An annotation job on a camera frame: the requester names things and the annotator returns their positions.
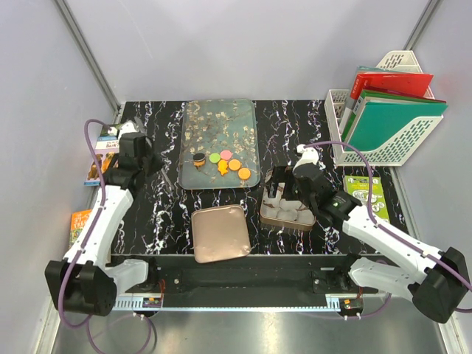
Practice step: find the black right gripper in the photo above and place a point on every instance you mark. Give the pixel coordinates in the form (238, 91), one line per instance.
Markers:
(281, 174)

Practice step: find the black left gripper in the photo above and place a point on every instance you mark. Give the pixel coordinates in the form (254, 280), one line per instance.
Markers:
(157, 164)

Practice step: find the rose gold tin box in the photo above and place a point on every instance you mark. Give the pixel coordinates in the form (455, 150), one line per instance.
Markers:
(279, 212)

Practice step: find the orange round striped cookie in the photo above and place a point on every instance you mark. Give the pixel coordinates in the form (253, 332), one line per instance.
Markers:
(244, 173)

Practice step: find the black sandwich cookie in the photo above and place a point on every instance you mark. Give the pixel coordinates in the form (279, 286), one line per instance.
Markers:
(199, 157)

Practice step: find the orange fish-shaped cookie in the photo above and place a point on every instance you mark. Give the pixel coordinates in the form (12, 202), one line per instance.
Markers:
(223, 167)

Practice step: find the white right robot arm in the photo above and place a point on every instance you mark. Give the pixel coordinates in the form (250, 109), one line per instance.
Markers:
(434, 281)

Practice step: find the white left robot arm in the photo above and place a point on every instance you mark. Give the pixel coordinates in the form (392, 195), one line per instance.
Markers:
(83, 282)

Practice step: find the dog picture book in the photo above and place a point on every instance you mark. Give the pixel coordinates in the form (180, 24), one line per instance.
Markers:
(106, 147)

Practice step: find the green round cookie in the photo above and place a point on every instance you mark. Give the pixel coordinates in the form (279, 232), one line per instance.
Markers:
(214, 158)

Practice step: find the pink round cookie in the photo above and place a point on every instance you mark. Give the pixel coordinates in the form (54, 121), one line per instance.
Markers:
(226, 155)

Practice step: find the floral blue serving tray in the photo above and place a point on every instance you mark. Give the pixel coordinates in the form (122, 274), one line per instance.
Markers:
(210, 126)

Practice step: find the green comic booklet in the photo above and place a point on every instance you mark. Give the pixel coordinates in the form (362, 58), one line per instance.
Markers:
(358, 187)

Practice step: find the rose gold tin lid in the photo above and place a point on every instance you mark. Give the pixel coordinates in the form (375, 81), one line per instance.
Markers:
(220, 233)

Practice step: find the orange treehouse book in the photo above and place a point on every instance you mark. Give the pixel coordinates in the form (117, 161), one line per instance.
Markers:
(78, 221)

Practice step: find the red folder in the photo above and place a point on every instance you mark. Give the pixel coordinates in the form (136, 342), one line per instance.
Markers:
(403, 82)

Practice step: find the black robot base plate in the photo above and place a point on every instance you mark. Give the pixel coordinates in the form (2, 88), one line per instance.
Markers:
(254, 282)

